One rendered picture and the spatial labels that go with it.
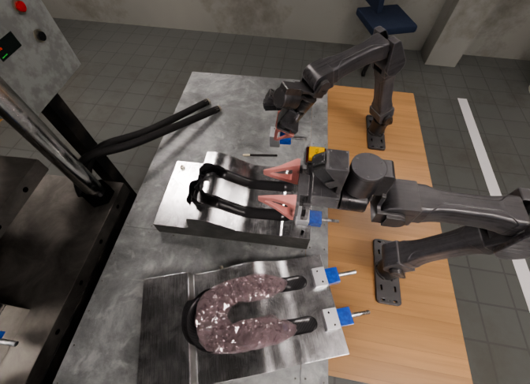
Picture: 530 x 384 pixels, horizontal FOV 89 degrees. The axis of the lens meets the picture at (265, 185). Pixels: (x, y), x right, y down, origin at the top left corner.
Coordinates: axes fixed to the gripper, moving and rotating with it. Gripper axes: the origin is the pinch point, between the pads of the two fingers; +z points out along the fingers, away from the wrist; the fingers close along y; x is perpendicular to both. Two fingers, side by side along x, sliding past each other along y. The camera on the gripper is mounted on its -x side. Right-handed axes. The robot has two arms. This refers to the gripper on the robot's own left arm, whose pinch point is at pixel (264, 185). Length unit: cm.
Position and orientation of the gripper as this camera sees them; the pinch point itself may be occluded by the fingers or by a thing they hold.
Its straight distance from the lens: 53.8
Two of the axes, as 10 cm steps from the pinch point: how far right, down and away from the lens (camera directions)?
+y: -1.6, 8.3, -5.3
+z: -9.9, -1.3, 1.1
